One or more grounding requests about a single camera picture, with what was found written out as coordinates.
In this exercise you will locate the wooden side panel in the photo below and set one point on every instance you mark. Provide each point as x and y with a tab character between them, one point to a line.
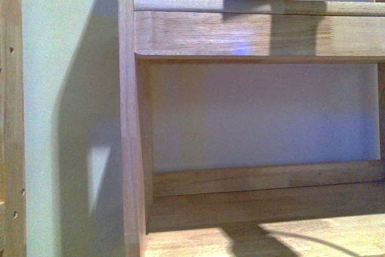
13	139

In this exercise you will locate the wooden shelf unit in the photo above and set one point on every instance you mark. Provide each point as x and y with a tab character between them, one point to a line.
236	95

